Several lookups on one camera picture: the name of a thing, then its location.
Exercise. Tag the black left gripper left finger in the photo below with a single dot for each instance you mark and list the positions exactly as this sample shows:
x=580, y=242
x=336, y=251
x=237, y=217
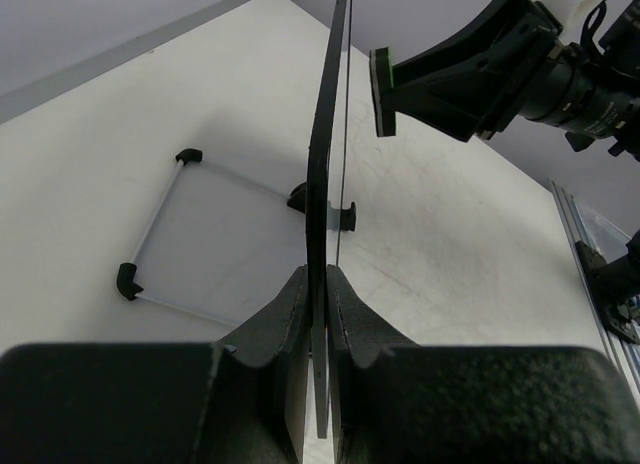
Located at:
x=241, y=399

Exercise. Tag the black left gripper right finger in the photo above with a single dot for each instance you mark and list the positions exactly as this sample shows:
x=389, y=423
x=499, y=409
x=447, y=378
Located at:
x=395, y=401

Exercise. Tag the black framed whiteboard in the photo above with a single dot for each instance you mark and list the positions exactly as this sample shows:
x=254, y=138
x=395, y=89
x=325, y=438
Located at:
x=325, y=196

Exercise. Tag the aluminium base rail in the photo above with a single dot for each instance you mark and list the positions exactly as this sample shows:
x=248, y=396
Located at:
x=602, y=252

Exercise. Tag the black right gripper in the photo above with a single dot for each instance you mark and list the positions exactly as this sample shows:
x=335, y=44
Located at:
x=469, y=86

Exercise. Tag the green whiteboard eraser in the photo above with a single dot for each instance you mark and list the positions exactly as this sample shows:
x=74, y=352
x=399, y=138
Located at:
x=381, y=81

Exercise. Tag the whiteboard wire stand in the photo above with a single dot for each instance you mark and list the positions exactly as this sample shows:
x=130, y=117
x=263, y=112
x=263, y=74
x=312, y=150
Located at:
x=220, y=243

